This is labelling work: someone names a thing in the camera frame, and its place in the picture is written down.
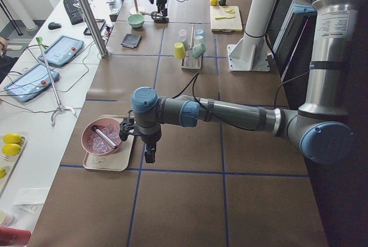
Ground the yellow plastic knife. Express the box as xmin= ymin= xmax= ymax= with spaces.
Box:
xmin=214 ymin=16 xmax=236 ymax=20

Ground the green avocado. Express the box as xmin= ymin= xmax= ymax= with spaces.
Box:
xmin=218 ymin=0 xmax=227 ymax=6

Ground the bamboo cutting board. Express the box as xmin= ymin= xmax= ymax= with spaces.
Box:
xmin=210 ymin=6 xmax=243 ymax=32

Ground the black computer mouse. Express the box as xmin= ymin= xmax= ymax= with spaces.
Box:
xmin=48 ymin=22 xmax=62 ymax=30

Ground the beige tray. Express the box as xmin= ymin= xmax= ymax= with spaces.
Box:
xmin=83 ymin=115 xmax=134 ymax=171

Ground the lemon slice front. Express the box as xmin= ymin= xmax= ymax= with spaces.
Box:
xmin=224 ymin=7 xmax=235 ymax=14

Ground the aluminium frame post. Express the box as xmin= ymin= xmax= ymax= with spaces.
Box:
xmin=78 ymin=0 xmax=109 ymax=58

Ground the pink bowl with ice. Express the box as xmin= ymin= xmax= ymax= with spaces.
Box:
xmin=81 ymin=118 xmax=122 ymax=156

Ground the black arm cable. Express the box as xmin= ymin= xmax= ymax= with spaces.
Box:
xmin=172 ymin=71 xmax=225 ymax=121

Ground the red bottle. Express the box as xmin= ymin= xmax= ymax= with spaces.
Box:
xmin=1 ymin=227 xmax=31 ymax=246

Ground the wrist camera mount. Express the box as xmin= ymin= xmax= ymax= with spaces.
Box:
xmin=119 ymin=110 xmax=139 ymax=141

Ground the black keyboard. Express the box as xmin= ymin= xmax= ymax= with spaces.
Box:
xmin=63 ymin=0 xmax=84 ymax=25

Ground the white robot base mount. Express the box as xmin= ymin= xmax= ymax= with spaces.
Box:
xmin=227 ymin=32 xmax=270 ymax=72

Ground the white wire cup rack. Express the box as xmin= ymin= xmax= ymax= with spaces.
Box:
xmin=181 ymin=25 xmax=203 ymax=70

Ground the grey cup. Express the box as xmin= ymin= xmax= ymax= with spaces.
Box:
xmin=178 ymin=36 xmax=188 ymax=50

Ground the grey folded cloth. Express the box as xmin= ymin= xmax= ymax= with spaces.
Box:
xmin=121 ymin=33 xmax=142 ymax=49

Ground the steel black-tipped tool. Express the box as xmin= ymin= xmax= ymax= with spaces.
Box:
xmin=91 ymin=125 xmax=118 ymax=149

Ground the black phone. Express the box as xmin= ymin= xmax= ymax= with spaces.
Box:
xmin=83 ymin=18 xmax=106 ymax=36

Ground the steel scoop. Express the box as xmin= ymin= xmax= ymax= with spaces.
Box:
xmin=140 ymin=11 xmax=169 ymax=24

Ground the green bowl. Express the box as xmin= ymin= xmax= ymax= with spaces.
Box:
xmin=127 ymin=14 xmax=144 ymax=28

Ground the teach pendant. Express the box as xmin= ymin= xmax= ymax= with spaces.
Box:
xmin=4 ymin=63 xmax=51 ymax=103
xmin=44 ymin=35 xmax=84 ymax=67

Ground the teach pendant far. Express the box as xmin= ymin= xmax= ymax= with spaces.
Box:
xmin=44 ymin=35 xmax=84 ymax=67

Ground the mint green cup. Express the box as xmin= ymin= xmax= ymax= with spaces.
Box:
xmin=192 ymin=43 xmax=206 ymax=59

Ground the yellow lemon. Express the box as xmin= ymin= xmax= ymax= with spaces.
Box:
xmin=209 ymin=0 xmax=218 ymax=6

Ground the light blue cup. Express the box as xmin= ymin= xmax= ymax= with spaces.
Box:
xmin=194 ymin=29 xmax=205 ymax=38

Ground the yellow cup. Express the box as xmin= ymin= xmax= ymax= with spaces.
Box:
xmin=174 ymin=42 xmax=186 ymax=60

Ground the pink cup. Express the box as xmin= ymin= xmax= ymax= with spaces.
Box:
xmin=178 ymin=29 xmax=187 ymax=38

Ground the yellow fruit on tray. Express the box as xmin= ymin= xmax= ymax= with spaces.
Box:
xmin=3 ymin=133 xmax=24 ymax=145

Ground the white cup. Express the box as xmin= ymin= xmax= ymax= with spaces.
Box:
xmin=194 ymin=35 xmax=205 ymax=46

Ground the metal stand with clamp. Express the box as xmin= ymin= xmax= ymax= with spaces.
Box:
xmin=36 ymin=37 xmax=77 ymax=127

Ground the teach pendant near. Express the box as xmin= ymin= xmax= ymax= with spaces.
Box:
xmin=4 ymin=63 xmax=51 ymax=103

